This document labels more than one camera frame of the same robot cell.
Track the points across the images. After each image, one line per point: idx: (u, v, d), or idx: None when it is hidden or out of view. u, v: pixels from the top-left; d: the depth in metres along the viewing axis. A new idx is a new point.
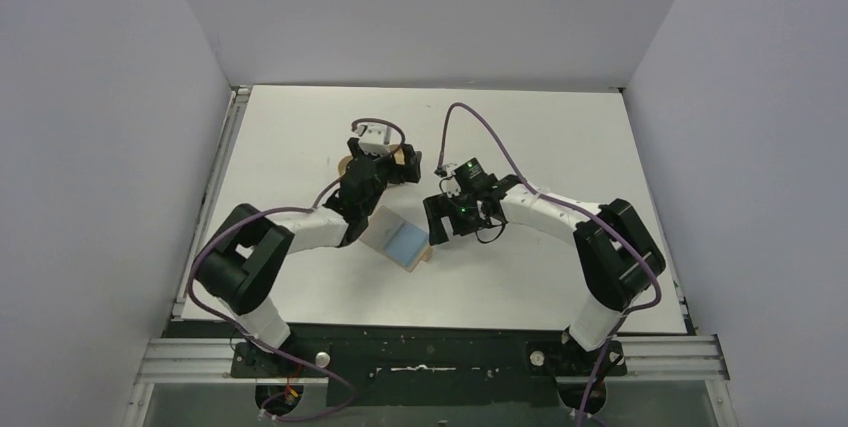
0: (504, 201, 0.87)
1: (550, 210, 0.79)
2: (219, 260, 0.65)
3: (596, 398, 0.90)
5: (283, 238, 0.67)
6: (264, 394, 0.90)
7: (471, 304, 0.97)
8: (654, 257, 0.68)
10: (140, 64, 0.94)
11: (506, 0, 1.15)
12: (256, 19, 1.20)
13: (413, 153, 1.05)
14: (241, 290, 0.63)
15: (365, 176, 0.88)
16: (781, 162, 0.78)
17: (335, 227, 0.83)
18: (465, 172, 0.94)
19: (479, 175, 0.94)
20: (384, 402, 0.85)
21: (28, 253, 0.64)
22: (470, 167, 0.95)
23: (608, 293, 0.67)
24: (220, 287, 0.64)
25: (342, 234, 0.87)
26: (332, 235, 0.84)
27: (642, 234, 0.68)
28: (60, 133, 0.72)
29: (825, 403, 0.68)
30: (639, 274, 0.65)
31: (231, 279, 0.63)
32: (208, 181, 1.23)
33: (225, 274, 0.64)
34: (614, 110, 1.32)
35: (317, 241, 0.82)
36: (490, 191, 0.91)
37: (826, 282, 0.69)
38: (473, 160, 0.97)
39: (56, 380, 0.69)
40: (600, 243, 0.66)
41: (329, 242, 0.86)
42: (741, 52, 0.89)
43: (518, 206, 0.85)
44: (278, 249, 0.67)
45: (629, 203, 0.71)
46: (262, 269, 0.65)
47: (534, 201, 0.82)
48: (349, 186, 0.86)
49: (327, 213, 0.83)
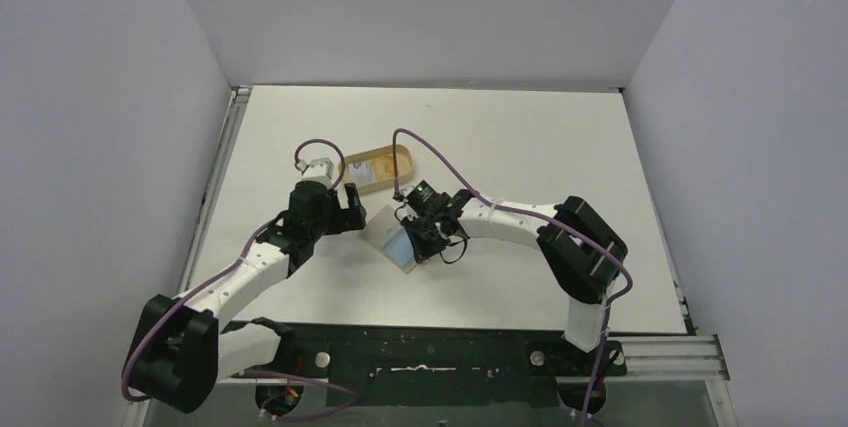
0: (462, 218, 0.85)
1: (509, 220, 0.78)
2: (150, 362, 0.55)
3: (596, 398, 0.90)
5: (204, 336, 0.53)
6: (264, 393, 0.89)
7: (470, 306, 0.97)
8: (617, 246, 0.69)
10: (139, 64, 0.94)
11: (505, 0, 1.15)
12: (255, 19, 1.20)
13: (357, 193, 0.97)
14: (181, 396, 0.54)
15: (317, 192, 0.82)
16: (780, 163, 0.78)
17: (274, 265, 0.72)
18: (417, 196, 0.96)
19: (430, 195, 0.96)
20: (384, 402, 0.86)
21: (29, 253, 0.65)
22: (420, 190, 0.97)
23: (581, 291, 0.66)
24: (159, 390, 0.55)
25: (288, 265, 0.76)
26: (270, 276, 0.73)
27: (601, 224, 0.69)
28: (59, 131, 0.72)
29: (824, 406, 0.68)
30: (607, 265, 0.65)
31: (168, 382, 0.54)
32: (208, 181, 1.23)
33: (160, 377, 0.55)
34: (614, 110, 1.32)
35: (257, 290, 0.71)
36: (446, 209, 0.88)
37: (827, 282, 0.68)
38: (423, 183, 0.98)
39: (58, 380, 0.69)
40: (565, 245, 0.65)
41: (276, 279, 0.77)
42: (739, 52, 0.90)
43: (477, 221, 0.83)
44: (203, 348, 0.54)
45: (582, 199, 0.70)
46: (194, 371, 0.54)
47: (491, 213, 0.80)
48: (300, 202, 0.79)
49: (259, 256, 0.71)
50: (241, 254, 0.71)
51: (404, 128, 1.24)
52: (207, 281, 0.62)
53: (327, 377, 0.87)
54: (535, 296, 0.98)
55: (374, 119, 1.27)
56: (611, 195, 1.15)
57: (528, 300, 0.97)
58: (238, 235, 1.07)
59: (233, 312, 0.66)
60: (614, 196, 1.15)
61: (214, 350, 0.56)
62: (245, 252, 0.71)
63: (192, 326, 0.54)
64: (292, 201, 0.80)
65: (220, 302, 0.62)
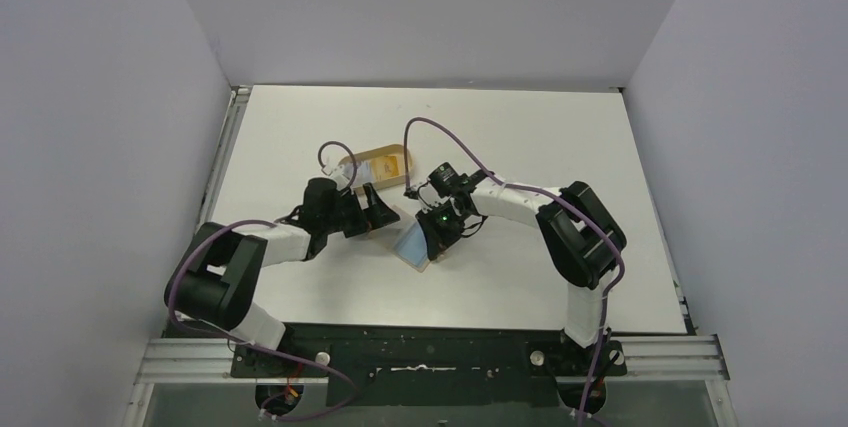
0: (474, 195, 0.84)
1: (516, 198, 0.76)
2: (196, 278, 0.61)
3: (596, 398, 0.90)
5: (257, 246, 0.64)
6: (264, 394, 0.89)
7: (471, 306, 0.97)
8: (616, 235, 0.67)
10: (139, 64, 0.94)
11: (505, 0, 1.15)
12: (255, 19, 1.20)
13: (374, 190, 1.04)
14: (223, 304, 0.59)
15: (329, 186, 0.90)
16: (780, 162, 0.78)
17: (299, 239, 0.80)
18: (437, 177, 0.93)
19: (451, 176, 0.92)
20: (384, 402, 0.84)
21: (29, 254, 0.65)
22: (442, 170, 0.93)
23: (574, 273, 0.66)
24: (201, 303, 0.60)
25: (307, 246, 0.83)
26: (294, 248, 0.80)
27: (602, 211, 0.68)
28: (59, 132, 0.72)
29: (824, 406, 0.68)
30: (603, 250, 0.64)
31: (214, 292, 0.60)
32: (208, 181, 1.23)
33: (208, 288, 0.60)
34: (613, 110, 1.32)
35: (282, 256, 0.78)
36: (460, 185, 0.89)
37: (826, 282, 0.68)
38: (445, 164, 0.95)
39: (58, 380, 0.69)
40: (563, 224, 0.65)
41: (295, 255, 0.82)
42: (738, 53, 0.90)
43: (488, 198, 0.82)
44: (253, 260, 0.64)
45: (587, 186, 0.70)
46: (242, 278, 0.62)
47: (501, 190, 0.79)
48: (313, 196, 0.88)
49: (287, 226, 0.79)
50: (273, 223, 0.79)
51: (420, 117, 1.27)
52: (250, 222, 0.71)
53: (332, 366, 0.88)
54: (535, 296, 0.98)
55: (373, 119, 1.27)
56: (610, 194, 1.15)
57: (528, 298, 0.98)
58: None
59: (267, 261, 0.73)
60: (614, 195, 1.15)
61: (258, 270, 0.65)
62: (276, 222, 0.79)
63: (246, 241, 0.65)
64: (306, 196, 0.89)
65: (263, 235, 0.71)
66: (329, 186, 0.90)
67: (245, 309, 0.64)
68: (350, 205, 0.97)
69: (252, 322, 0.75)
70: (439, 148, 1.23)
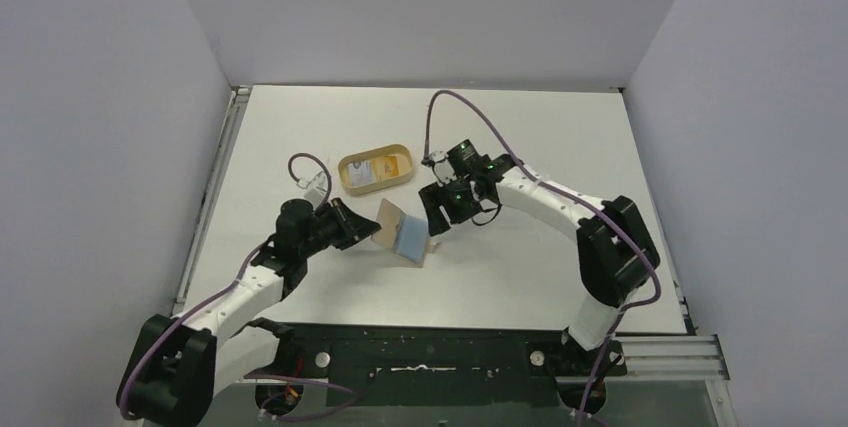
0: (500, 186, 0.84)
1: (553, 201, 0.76)
2: (144, 384, 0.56)
3: (596, 398, 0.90)
5: (204, 351, 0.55)
6: (264, 394, 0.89)
7: (471, 306, 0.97)
8: (649, 252, 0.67)
10: (138, 64, 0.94)
11: None
12: (255, 19, 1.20)
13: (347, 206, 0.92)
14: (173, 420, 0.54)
15: (304, 213, 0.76)
16: (781, 161, 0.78)
17: (270, 288, 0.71)
18: (457, 154, 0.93)
19: (472, 155, 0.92)
20: (383, 402, 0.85)
21: (29, 252, 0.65)
22: (462, 147, 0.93)
23: (603, 290, 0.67)
24: (153, 412, 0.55)
25: (280, 291, 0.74)
26: (265, 299, 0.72)
27: (642, 230, 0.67)
28: (59, 131, 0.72)
29: (823, 407, 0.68)
30: (638, 271, 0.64)
31: (161, 404, 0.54)
32: (208, 181, 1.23)
33: (156, 399, 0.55)
34: (614, 110, 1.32)
35: (250, 314, 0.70)
36: (483, 170, 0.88)
37: (827, 282, 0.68)
38: (467, 141, 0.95)
39: (59, 377, 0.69)
40: (603, 241, 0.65)
41: (269, 303, 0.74)
42: (737, 53, 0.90)
43: (516, 193, 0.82)
44: (202, 363, 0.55)
45: (632, 201, 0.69)
46: (189, 388, 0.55)
47: (534, 189, 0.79)
48: (286, 226, 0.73)
49: (255, 278, 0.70)
50: (237, 276, 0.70)
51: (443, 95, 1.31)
52: (203, 301, 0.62)
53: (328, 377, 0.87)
54: (536, 296, 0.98)
55: (373, 119, 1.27)
56: (610, 194, 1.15)
57: (529, 300, 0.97)
58: (239, 235, 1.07)
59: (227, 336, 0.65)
60: (614, 195, 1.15)
61: (212, 367, 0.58)
62: (241, 274, 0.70)
63: (191, 342, 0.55)
64: (278, 225, 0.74)
65: (217, 322, 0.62)
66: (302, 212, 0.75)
67: (206, 400, 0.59)
68: (332, 222, 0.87)
69: (236, 362, 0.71)
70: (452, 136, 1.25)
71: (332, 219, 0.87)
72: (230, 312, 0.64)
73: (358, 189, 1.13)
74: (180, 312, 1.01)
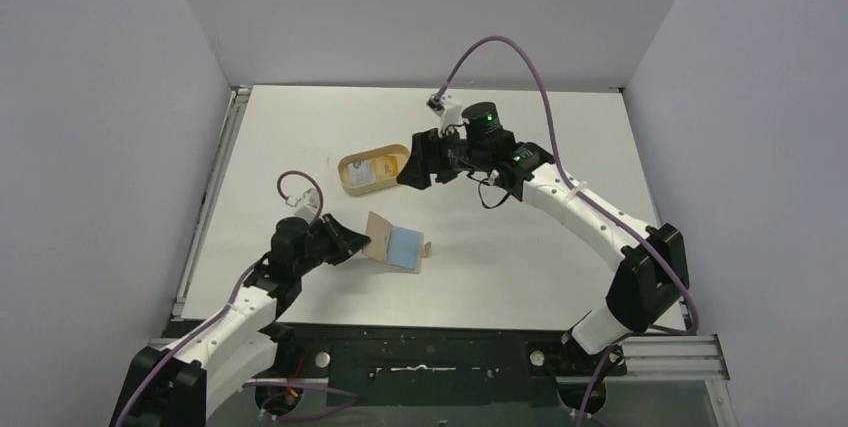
0: (529, 184, 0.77)
1: (591, 219, 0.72)
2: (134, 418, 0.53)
3: (596, 398, 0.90)
5: (194, 385, 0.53)
6: (264, 394, 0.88)
7: (471, 306, 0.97)
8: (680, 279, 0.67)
10: (138, 64, 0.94)
11: None
12: (255, 20, 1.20)
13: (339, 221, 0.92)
14: None
15: (299, 231, 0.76)
16: (781, 162, 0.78)
17: (263, 310, 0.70)
18: (483, 127, 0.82)
19: (496, 132, 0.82)
20: (383, 402, 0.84)
21: (30, 253, 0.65)
22: (488, 119, 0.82)
23: (627, 314, 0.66)
24: None
25: (273, 311, 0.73)
26: (258, 321, 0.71)
27: (681, 260, 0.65)
28: (59, 131, 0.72)
29: (823, 407, 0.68)
30: (665, 300, 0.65)
31: None
32: (208, 181, 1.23)
33: None
34: (614, 111, 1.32)
35: (243, 337, 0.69)
36: (511, 161, 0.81)
37: (826, 283, 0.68)
38: (493, 109, 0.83)
39: (60, 377, 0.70)
40: (648, 275, 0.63)
41: (264, 323, 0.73)
42: (737, 53, 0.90)
43: (546, 196, 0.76)
44: (192, 397, 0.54)
45: (677, 230, 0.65)
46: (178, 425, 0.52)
47: (570, 200, 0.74)
48: (280, 245, 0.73)
49: (247, 301, 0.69)
50: (229, 299, 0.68)
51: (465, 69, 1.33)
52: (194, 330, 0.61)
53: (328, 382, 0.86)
54: (536, 297, 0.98)
55: (373, 119, 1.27)
56: (610, 194, 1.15)
57: (529, 300, 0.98)
58: (238, 235, 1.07)
59: (219, 364, 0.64)
60: (614, 195, 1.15)
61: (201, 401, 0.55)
62: (233, 297, 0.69)
63: (181, 377, 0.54)
64: (273, 244, 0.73)
65: (207, 352, 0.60)
66: (297, 230, 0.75)
67: None
68: (325, 236, 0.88)
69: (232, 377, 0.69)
70: None
71: (324, 235, 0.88)
72: (221, 340, 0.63)
73: (358, 189, 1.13)
74: (180, 313, 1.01)
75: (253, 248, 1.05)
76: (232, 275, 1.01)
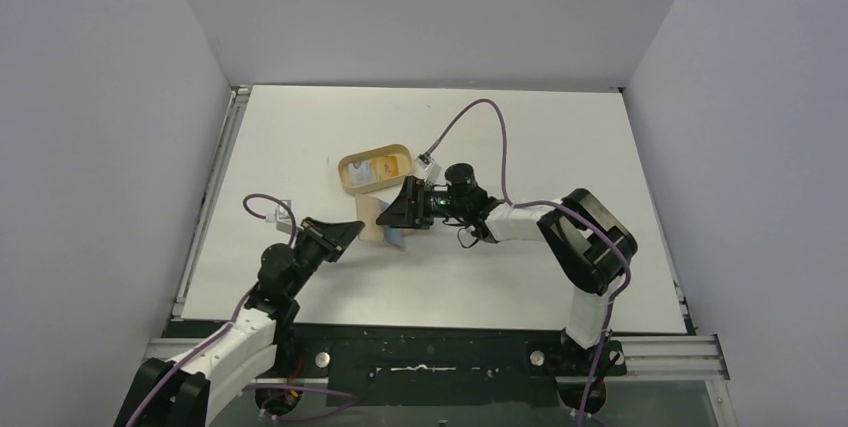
0: (489, 220, 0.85)
1: (522, 214, 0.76)
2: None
3: (596, 398, 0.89)
5: (199, 394, 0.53)
6: (264, 394, 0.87)
7: (472, 307, 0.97)
8: (626, 240, 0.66)
10: (138, 65, 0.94)
11: None
12: (254, 20, 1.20)
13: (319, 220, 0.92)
14: None
15: (283, 261, 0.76)
16: (780, 161, 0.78)
17: (262, 331, 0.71)
18: (463, 186, 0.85)
19: (473, 191, 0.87)
20: (383, 401, 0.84)
21: (29, 252, 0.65)
22: (467, 181, 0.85)
23: (584, 280, 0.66)
24: None
25: (271, 334, 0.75)
26: (258, 342, 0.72)
27: (605, 216, 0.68)
28: (58, 131, 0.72)
29: (823, 407, 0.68)
30: (612, 257, 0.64)
31: None
32: (208, 180, 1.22)
33: None
34: (613, 110, 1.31)
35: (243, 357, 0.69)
36: (480, 217, 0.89)
37: (826, 282, 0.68)
38: (468, 166, 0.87)
39: (61, 377, 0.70)
40: (567, 231, 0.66)
41: (262, 345, 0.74)
42: (737, 52, 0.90)
43: (500, 221, 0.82)
44: (196, 406, 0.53)
45: (589, 193, 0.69)
46: None
47: (511, 210, 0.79)
48: (271, 280, 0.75)
49: (248, 321, 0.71)
50: (231, 320, 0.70)
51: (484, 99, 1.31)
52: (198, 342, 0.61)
53: (327, 387, 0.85)
54: (536, 297, 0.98)
55: (373, 120, 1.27)
56: (610, 195, 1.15)
57: (529, 301, 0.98)
58: (238, 235, 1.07)
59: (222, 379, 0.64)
60: (614, 196, 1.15)
61: (203, 414, 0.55)
62: (234, 318, 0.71)
63: (186, 387, 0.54)
64: (261, 278, 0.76)
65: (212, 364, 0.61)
66: (284, 263, 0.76)
67: None
68: (311, 243, 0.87)
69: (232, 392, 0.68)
70: (465, 129, 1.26)
71: (310, 241, 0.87)
72: (224, 354, 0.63)
73: (358, 189, 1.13)
74: (180, 312, 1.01)
75: (253, 248, 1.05)
76: (232, 275, 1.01)
